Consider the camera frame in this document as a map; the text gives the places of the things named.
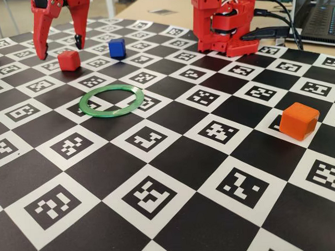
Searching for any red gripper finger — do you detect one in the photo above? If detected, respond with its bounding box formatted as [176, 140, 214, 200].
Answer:
[67, 3, 92, 51]
[29, 0, 68, 61]

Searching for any orange cube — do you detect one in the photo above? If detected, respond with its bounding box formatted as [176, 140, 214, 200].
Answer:
[277, 101, 322, 142]

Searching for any checkerboard marker mat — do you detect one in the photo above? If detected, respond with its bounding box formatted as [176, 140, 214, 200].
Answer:
[0, 8, 335, 251]

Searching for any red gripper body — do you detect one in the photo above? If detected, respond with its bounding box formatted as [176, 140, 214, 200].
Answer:
[63, 0, 92, 10]

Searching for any dark cable plug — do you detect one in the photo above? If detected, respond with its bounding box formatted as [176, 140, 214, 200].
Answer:
[240, 25, 292, 43]

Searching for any dark laptop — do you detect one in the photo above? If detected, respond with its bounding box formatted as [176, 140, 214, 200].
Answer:
[284, 0, 335, 49]

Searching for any red cube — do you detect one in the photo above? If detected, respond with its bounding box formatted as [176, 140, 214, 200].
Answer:
[57, 50, 81, 72]

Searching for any green flat ring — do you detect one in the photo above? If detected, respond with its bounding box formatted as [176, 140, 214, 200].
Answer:
[78, 83, 146, 119]

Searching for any small marker paper sheet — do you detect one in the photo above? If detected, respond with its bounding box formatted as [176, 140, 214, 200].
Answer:
[147, 7, 177, 16]

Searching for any blue cube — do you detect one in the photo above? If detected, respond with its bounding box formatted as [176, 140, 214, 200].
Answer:
[108, 38, 126, 61]

